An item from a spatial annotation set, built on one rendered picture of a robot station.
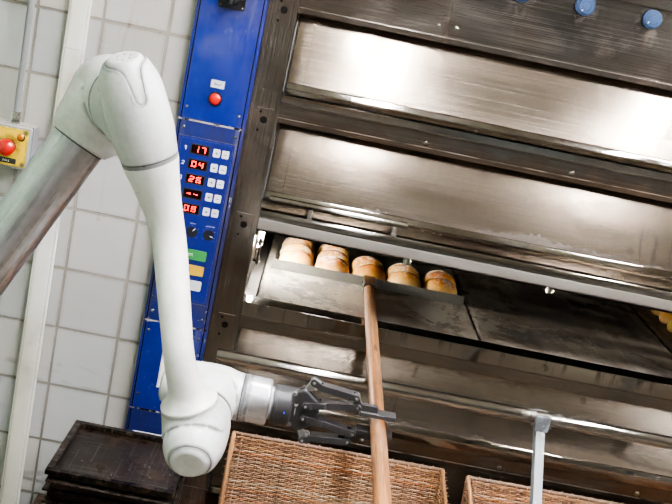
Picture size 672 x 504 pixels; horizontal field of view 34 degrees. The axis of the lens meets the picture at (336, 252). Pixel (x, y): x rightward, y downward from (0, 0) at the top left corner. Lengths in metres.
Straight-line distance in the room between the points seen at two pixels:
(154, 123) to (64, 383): 1.15
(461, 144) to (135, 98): 1.02
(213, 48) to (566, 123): 0.85
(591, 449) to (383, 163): 0.90
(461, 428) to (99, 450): 0.90
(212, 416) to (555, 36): 1.27
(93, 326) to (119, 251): 0.21
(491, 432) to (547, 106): 0.83
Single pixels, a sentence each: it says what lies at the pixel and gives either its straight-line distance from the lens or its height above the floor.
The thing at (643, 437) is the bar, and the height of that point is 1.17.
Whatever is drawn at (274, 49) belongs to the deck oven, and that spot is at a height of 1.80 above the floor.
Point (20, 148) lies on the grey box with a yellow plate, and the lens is 2.64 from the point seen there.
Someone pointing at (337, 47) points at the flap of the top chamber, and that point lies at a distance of 2.60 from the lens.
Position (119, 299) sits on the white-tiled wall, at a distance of 2.74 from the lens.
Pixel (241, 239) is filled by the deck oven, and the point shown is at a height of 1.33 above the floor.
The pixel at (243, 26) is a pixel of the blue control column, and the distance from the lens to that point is 2.56.
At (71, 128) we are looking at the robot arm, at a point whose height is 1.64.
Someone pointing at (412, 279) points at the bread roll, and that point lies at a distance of 3.07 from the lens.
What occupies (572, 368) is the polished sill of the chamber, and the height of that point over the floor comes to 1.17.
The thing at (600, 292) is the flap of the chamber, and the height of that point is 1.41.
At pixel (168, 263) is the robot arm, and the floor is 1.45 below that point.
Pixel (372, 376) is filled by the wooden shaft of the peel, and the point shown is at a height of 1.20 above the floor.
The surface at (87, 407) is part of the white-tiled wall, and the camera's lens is 2.86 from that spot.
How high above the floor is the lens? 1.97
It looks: 14 degrees down
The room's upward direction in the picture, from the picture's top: 12 degrees clockwise
